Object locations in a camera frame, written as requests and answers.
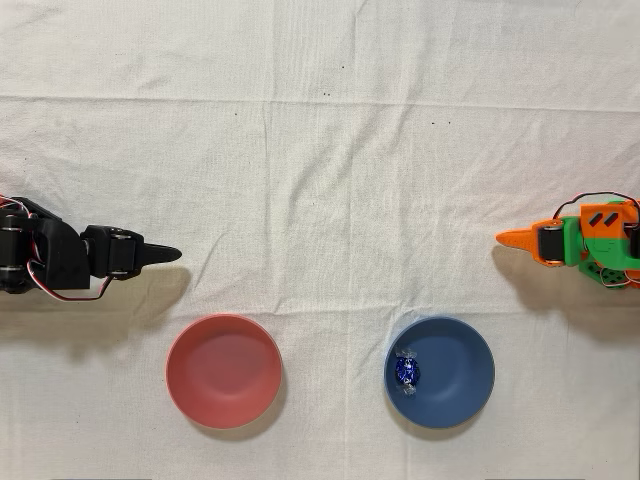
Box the white tablecloth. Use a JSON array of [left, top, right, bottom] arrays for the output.
[[0, 0, 640, 480]]

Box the blue bowl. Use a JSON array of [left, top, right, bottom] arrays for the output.
[[383, 314, 497, 430]]

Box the black arm servo cable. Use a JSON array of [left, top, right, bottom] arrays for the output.
[[27, 259, 115, 302]]

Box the orange arm servo cable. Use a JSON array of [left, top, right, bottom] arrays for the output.
[[552, 191, 640, 222]]

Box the pink bowl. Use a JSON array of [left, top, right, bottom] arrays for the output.
[[165, 313, 284, 430]]

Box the blue candy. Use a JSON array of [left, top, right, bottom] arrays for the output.
[[393, 344, 422, 399]]

